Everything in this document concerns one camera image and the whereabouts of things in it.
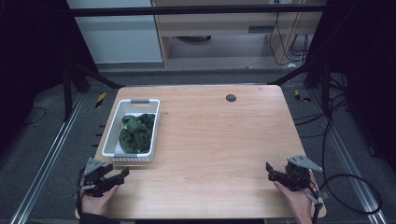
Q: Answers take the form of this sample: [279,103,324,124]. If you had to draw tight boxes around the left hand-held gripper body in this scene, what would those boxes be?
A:
[81,158,110,198]

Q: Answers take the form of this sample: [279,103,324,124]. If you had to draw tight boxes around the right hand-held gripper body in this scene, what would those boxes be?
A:
[285,154,324,191]

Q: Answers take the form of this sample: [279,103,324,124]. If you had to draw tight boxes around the person's right hand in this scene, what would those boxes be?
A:
[273,170,318,224]

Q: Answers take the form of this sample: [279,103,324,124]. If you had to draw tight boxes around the person's left hand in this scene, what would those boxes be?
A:
[79,184,120,217]

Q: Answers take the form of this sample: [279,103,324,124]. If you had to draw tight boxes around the dark green cloth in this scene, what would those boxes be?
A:
[118,113,156,155]

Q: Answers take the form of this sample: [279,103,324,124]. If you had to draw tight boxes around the white plastic basket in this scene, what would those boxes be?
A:
[101,98,161,163]

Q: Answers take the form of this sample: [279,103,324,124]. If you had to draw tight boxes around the black and yellow tape strip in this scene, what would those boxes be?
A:
[94,91,107,109]
[293,89,312,104]

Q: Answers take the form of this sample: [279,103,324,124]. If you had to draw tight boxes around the black metal stand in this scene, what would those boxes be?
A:
[62,63,125,122]
[267,59,332,117]

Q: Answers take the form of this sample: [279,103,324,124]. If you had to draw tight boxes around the white cabinet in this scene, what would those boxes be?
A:
[65,0,163,65]

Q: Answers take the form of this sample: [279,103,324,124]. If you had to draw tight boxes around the dark curtain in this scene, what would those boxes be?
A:
[306,0,396,173]
[0,0,98,154]

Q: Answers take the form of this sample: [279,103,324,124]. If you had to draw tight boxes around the black horizontal bar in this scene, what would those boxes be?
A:
[69,4,328,18]

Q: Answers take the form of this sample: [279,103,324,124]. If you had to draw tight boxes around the metal floor rail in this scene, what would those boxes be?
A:
[307,90,389,224]
[8,92,86,224]

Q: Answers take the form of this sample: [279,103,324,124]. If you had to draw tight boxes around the black floor cables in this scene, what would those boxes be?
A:
[293,74,354,175]

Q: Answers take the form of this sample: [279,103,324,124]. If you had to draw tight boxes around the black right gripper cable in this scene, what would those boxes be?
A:
[311,173,383,224]

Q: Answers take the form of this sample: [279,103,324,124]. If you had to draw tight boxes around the thin black floor cable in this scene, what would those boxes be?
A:
[22,106,48,127]

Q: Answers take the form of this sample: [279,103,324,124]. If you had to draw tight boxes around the black hanging cables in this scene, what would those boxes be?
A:
[268,12,310,67]

